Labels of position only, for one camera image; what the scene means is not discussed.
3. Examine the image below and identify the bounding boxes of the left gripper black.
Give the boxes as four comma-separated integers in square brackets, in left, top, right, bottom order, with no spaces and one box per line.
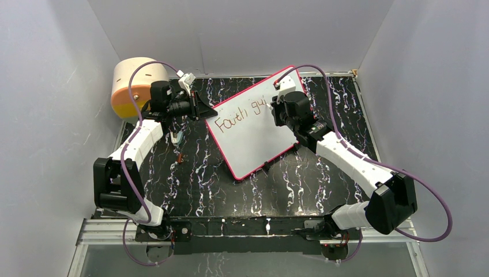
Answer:
[167,91,218,122]

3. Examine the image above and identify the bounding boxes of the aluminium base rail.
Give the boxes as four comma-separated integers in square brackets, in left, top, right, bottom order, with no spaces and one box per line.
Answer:
[76,216,421,246]

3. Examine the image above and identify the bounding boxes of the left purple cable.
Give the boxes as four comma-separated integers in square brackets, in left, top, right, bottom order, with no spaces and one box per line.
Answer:
[119,60,184,267]

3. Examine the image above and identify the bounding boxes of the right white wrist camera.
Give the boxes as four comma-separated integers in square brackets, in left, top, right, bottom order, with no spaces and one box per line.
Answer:
[272,76,296,103]

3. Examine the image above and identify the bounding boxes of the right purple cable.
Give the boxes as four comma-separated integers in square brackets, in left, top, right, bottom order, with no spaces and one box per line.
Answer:
[272,63,454,242]

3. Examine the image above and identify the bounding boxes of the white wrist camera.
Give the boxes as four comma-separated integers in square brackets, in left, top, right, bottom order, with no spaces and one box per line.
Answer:
[176,70,195,96]
[272,76,296,103]

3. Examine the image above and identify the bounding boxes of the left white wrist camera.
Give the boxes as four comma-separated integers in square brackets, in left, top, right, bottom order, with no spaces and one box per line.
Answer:
[176,70,195,96]

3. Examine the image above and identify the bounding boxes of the beige orange cylindrical container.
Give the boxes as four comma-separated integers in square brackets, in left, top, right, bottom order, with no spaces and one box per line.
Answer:
[111,57,169,124]

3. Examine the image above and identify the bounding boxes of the purple cable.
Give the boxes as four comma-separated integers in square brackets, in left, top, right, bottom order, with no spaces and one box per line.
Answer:
[119,60,184,267]
[272,63,454,242]

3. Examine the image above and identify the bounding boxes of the light blue whiteboard eraser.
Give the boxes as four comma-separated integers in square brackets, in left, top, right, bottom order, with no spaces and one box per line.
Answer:
[170,131,183,145]

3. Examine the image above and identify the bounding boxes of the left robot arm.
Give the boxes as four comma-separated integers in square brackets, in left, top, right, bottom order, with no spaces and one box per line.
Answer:
[93,81,218,240]

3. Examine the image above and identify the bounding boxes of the pink framed whiteboard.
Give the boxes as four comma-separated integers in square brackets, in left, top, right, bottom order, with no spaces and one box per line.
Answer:
[206,68,296,180]

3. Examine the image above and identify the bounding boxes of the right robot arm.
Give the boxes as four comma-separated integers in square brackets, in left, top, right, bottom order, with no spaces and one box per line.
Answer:
[270,91,417,239]

